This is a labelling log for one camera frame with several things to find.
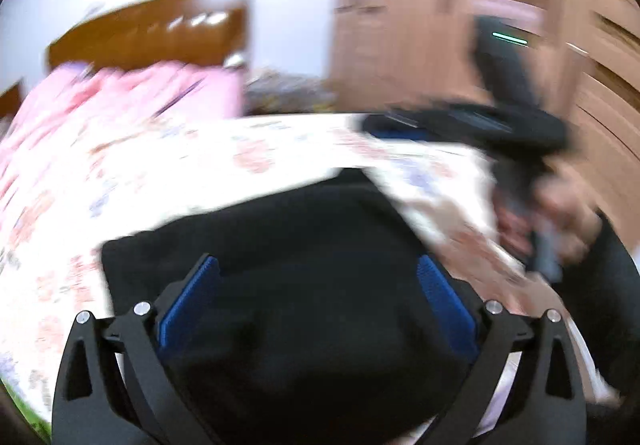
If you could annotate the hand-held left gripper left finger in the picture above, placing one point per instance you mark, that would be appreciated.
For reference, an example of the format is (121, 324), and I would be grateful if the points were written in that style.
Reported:
(187, 302)

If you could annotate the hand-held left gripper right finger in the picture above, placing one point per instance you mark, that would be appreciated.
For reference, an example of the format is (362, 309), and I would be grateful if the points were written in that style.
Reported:
(445, 307)

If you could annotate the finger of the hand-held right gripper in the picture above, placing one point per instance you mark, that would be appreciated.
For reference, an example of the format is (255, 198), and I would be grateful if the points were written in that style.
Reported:
(395, 130)

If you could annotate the black pants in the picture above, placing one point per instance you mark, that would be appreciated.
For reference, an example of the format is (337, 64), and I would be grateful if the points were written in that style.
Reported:
(300, 275)

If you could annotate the person's right hand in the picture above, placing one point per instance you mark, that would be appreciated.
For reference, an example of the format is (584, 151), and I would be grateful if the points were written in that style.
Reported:
(567, 212)

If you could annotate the brown wooden wardrobe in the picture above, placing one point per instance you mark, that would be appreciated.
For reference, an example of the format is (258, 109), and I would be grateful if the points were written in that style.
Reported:
(425, 25)

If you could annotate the dark patterned cloth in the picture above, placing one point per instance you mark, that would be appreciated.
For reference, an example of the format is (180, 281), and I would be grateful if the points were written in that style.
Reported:
(290, 92)

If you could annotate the cream floral blanket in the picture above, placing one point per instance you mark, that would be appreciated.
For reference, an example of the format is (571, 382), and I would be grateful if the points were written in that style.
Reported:
(200, 160)

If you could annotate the green cloth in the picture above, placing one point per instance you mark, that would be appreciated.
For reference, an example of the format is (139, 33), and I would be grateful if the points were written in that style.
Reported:
(30, 420)

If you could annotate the pink floral pillow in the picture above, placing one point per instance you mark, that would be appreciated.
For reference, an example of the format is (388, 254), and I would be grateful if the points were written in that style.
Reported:
(125, 95)

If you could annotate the large wooden headboard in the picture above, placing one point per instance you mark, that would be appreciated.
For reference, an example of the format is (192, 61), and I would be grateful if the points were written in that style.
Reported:
(150, 30)

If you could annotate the small wooden headboard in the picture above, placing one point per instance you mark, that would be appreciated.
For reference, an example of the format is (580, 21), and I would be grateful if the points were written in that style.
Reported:
(10, 99)

